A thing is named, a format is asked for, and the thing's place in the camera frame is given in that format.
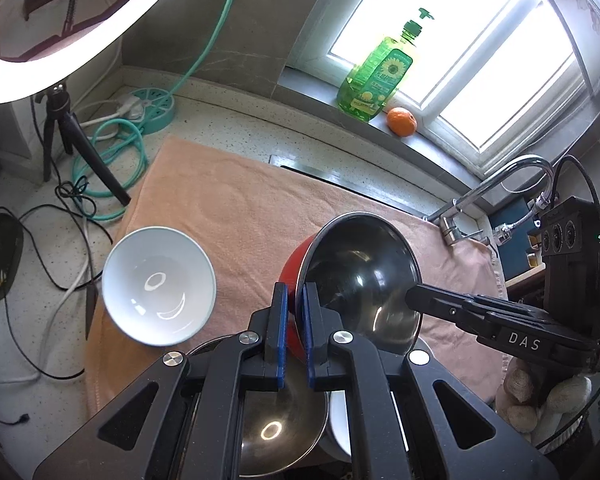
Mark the red bowl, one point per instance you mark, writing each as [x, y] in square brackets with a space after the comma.
[360, 260]

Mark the steel sink rim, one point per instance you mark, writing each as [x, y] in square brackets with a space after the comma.
[320, 172]

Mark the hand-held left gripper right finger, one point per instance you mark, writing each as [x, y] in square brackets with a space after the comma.
[307, 345]

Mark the white framed window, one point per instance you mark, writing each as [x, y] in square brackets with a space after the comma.
[455, 35]

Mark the person's right hand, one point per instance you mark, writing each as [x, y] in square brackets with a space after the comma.
[520, 387]

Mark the black tripod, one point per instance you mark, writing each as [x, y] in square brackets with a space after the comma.
[77, 135]

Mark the stainless steel bowl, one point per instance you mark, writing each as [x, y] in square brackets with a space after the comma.
[285, 430]

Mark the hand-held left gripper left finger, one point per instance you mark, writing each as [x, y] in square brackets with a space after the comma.
[280, 340]

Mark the light blue bowl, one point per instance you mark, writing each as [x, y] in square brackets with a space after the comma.
[155, 285]

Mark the orange fruit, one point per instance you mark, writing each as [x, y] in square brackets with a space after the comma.
[401, 122]

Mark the black phone clamp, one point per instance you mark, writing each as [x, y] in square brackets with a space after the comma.
[40, 2]

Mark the grey window sill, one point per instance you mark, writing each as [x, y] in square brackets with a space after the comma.
[320, 95]

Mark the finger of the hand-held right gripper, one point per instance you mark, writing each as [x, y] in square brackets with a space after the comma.
[430, 300]

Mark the green dish soap bottle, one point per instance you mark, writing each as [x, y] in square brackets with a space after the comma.
[375, 75]

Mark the peach towel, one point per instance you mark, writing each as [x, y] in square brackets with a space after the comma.
[230, 200]

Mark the chrome faucet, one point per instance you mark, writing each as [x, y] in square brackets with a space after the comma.
[505, 170]

